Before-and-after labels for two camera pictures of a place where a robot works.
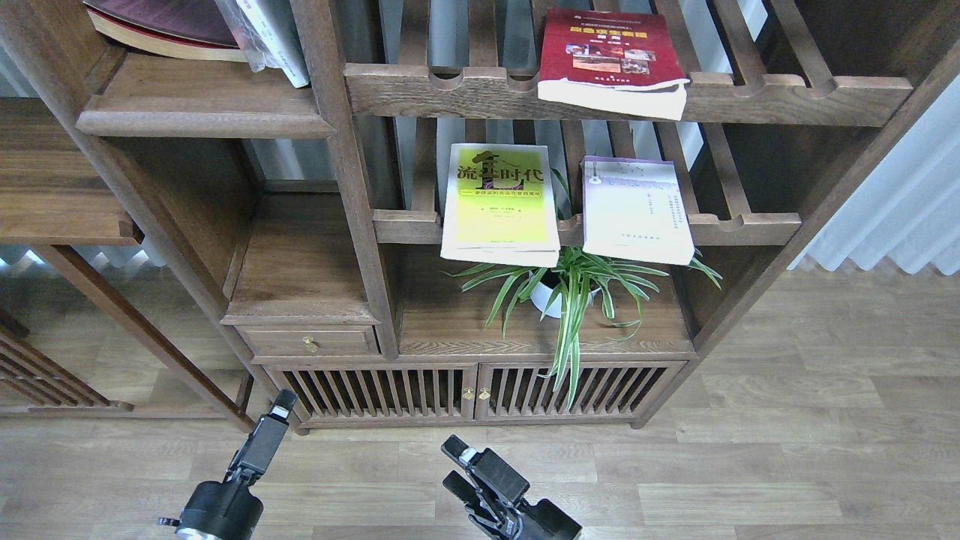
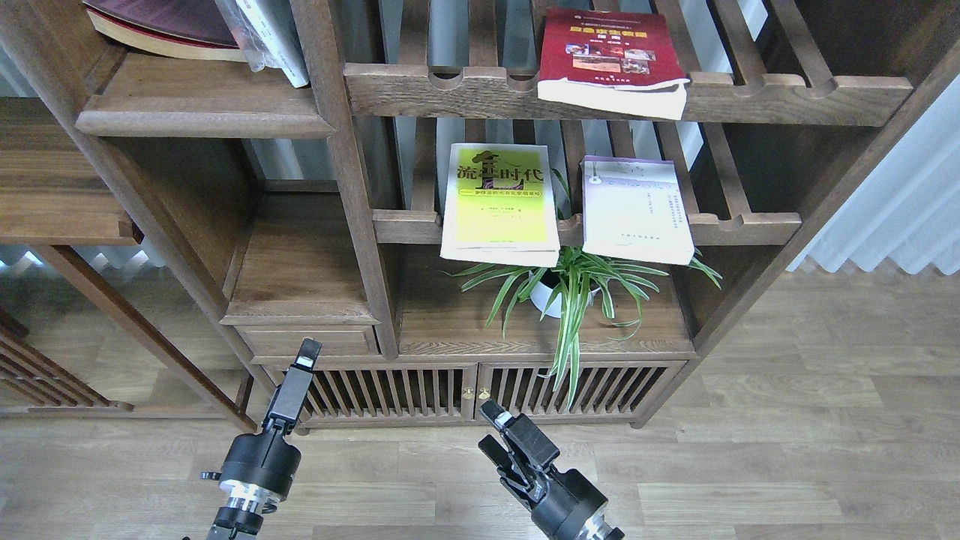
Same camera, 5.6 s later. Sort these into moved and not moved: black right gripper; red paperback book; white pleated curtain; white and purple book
Moved: black right gripper
Not moved: red paperback book; white and purple book; white pleated curtain
